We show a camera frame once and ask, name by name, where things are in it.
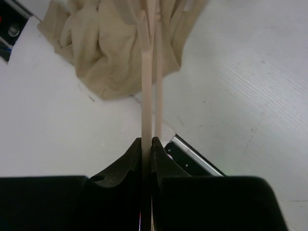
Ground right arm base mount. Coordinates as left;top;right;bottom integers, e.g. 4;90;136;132
164;135;226;177

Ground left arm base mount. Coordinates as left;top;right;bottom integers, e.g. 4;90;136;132
0;0;33;64

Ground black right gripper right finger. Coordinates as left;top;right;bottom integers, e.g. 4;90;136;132
151;137;287;231

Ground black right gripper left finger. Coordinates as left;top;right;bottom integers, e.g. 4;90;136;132
0;138;141;231

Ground beige wooden hanger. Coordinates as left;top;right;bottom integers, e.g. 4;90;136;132
137;0;163;231

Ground beige t shirt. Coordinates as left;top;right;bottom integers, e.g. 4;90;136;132
38;0;206;100

